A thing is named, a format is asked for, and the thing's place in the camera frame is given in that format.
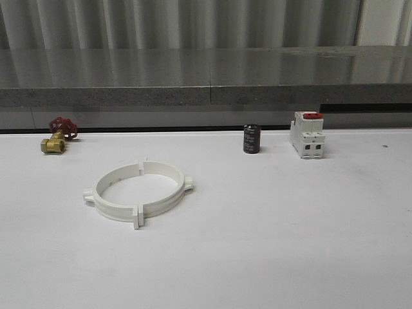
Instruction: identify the white half-ring pipe clamp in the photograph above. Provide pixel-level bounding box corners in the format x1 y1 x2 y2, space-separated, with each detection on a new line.
133 161 194 229
82 163 144 229

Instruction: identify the black cylindrical capacitor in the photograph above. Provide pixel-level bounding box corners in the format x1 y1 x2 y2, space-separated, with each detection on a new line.
243 124 261 154

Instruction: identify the grey stone counter ledge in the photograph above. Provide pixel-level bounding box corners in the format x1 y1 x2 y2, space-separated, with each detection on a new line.
1 46 411 111

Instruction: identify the brass valve red handwheel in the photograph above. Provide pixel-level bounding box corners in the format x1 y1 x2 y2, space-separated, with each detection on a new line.
41 117 78 154

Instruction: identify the white circuit breaker red switch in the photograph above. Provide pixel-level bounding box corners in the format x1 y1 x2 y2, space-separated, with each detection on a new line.
290 111 325 159

